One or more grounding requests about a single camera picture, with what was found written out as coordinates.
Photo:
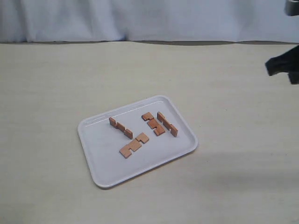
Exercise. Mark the white backdrop cloth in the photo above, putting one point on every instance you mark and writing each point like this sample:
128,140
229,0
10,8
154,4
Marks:
146,20

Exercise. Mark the white plastic tray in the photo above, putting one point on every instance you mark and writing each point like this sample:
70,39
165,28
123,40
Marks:
101,142

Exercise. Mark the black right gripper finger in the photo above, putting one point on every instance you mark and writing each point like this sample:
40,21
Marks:
293,77

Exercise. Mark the notched wooden block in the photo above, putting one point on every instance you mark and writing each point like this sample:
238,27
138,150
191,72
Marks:
153,124
134,145
170,127
128,133

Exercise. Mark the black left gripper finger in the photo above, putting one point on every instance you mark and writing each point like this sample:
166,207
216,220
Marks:
287,62

